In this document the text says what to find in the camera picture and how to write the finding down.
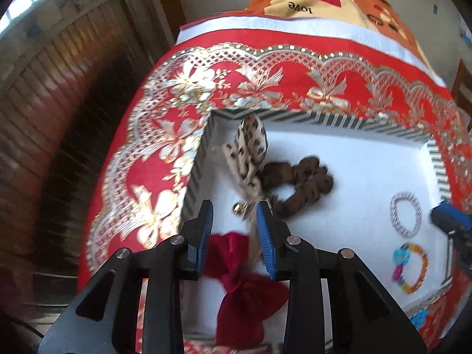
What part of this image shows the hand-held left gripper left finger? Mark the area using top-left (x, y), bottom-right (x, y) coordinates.
top-left (39, 199), bottom-right (214, 354)

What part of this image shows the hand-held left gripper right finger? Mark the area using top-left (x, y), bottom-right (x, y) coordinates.
top-left (256, 201), bottom-right (428, 354)

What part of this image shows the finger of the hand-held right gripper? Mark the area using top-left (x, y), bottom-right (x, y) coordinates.
top-left (431, 199), bottom-right (472, 277)

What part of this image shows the silver white twisted bracelet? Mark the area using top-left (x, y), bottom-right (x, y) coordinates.
top-left (390, 191), bottom-right (423, 236)

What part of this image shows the red satin hair bow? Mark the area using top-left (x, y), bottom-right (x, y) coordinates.
top-left (203, 230), bottom-right (290, 349)

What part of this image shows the rainbow heart charm bracelet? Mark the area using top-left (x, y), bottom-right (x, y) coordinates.
top-left (391, 242), bottom-right (429, 295)

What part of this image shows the brown hair scrunchie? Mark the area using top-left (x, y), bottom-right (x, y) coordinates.
top-left (260, 157), bottom-right (334, 218)

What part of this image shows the leopard print hair bow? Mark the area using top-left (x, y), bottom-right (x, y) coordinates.
top-left (221, 115), bottom-right (271, 266)

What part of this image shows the striped edge white tray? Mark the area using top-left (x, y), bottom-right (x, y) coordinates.
top-left (182, 109), bottom-right (456, 347)

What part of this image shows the red gold floral tablecloth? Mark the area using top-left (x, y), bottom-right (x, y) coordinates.
top-left (77, 17), bottom-right (472, 354)

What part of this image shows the wooden chair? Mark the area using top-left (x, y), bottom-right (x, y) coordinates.
top-left (452, 59), bottom-right (472, 119)

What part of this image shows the wooden slatted window panel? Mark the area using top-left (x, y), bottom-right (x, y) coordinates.
top-left (0, 0), bottom-right (174, 303)

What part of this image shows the printed orange blanket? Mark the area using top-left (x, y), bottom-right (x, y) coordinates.
top-left (245, 0), bottom-right (439, 78)

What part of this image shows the brown wooden door frame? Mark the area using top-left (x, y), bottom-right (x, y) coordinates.
top-left (151, 0), bottom-right (187, 45)

